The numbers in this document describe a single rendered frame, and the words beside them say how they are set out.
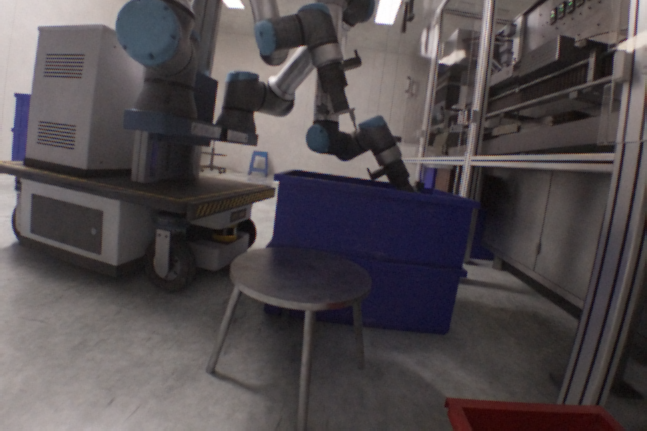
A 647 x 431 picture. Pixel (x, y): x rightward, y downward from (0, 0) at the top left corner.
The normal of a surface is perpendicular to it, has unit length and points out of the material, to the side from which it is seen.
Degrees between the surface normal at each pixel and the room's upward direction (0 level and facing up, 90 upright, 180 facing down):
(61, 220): 90
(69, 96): 90
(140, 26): 95
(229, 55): 90
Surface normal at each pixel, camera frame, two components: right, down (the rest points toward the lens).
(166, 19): 0.22, 0.18
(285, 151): -0.04, 0.06
